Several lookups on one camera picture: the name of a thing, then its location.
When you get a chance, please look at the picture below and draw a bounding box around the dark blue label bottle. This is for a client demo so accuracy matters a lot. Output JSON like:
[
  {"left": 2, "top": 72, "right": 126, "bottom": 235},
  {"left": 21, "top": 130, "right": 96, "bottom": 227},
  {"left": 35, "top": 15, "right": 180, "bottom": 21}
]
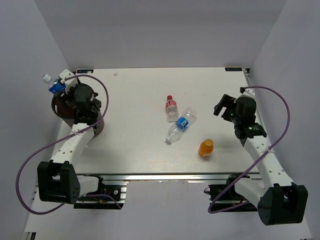
[{"left": 41, "top": 74, "right": 66, "bottom": 95}]

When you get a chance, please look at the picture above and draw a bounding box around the orange juice bottle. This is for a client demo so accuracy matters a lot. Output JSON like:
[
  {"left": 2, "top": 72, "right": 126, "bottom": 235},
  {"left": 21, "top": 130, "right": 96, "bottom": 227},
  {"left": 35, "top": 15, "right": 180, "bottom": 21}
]
[{"left": 198, "top": 139, "right": 214, "bottom": 158}]

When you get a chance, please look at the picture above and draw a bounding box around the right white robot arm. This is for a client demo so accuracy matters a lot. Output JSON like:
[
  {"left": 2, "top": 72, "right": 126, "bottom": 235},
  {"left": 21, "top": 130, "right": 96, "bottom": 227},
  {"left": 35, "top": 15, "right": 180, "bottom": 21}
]
[{"left": 212, "top": 92, "right": 308, "bottom": 226}]

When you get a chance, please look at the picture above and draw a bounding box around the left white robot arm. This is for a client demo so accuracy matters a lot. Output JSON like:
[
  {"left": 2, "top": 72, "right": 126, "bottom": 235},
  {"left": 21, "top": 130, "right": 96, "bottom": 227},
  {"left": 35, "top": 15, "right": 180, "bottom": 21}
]
[{"left": 37, "top": 83, "right": 106, "bottom": 204}]

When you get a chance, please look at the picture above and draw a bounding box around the brown round bin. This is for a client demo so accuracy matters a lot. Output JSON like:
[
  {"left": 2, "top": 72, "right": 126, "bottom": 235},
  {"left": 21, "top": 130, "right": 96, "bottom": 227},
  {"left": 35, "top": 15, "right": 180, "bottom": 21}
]
[{"left": 51, "top": 92, "right": 102, "bottom": 127}]

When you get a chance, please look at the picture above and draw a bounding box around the right blue table sticker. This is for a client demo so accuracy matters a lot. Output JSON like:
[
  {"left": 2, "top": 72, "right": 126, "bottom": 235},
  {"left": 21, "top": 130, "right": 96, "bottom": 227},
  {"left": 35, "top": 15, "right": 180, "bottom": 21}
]
[{"left": 224, "top": 67, "right": 243, "bottom": 72}]

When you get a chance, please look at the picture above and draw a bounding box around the blue table sticker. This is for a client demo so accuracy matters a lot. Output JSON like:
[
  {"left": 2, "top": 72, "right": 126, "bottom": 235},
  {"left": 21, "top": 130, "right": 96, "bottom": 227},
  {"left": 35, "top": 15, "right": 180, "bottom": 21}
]
[
  {"left": 75, "top": 69, "right": 94, "bottom": 75},
  {"left": 224, "top": 67, "right": 243, "bottom": 72}
]

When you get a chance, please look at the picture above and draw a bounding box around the left blue table sticker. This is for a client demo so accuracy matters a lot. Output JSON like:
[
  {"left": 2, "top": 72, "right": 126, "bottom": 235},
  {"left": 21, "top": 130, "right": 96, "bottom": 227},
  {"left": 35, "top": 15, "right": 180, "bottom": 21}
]
[{"left": 75, "top": 69, "right": 94, "bottom": 75}]

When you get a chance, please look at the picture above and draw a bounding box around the small red label bottle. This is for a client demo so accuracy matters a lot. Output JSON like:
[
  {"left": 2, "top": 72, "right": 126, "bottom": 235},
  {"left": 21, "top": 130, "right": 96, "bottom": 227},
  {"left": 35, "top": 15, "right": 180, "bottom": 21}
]
[{"left": 165, "top": 95, "right": 179, "bottom": 122}]

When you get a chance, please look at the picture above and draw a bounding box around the crushed light blue label bottle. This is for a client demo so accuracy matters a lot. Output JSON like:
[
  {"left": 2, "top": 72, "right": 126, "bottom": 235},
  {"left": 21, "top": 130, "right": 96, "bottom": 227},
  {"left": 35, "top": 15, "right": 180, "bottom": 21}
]
[{"left": 165, "top": 107, "right": 197, "bottom": 144}]

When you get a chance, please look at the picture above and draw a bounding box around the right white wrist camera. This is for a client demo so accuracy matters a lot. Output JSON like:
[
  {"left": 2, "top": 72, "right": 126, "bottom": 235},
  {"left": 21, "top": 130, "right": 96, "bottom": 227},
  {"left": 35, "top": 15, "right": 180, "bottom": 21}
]
[{"left": 239, "top": 87, "right": 255, "bottom": 100}]

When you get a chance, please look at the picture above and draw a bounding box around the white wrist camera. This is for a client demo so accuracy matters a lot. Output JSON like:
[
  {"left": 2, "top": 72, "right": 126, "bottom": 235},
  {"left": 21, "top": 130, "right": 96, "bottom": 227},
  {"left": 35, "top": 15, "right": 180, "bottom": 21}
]
[
  {"left": 239, "top": 87, "right": 255, "bottom": 100},
  {"left": 59, "top": 69, "right": 78, "bottom": 94}
]

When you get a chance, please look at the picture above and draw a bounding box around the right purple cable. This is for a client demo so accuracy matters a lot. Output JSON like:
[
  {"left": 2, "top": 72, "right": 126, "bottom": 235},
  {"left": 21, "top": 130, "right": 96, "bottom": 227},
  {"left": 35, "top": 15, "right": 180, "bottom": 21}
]
[{"left": 207, "top": 85, "right": 291, "bottom": 215}]

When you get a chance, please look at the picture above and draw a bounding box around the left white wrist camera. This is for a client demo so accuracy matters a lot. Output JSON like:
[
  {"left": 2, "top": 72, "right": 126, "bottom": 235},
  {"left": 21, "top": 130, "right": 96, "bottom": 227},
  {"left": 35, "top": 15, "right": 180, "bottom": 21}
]
[{"left": 59, "top": 69, "right": 78, "bottom": 94}]

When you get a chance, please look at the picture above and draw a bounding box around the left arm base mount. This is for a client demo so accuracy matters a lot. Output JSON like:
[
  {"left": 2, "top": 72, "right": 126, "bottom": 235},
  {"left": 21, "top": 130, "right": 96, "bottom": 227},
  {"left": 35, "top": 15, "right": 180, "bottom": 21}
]
[{"left": 73, "top": 176, "right": 128, "bottom": 210}]

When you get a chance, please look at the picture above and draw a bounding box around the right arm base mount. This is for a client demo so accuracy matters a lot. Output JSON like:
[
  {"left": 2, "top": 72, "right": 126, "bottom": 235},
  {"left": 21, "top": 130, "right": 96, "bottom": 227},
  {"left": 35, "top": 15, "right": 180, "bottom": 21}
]
[{"left": 203, "top": 173, "right": 258, "bottom": 213}]

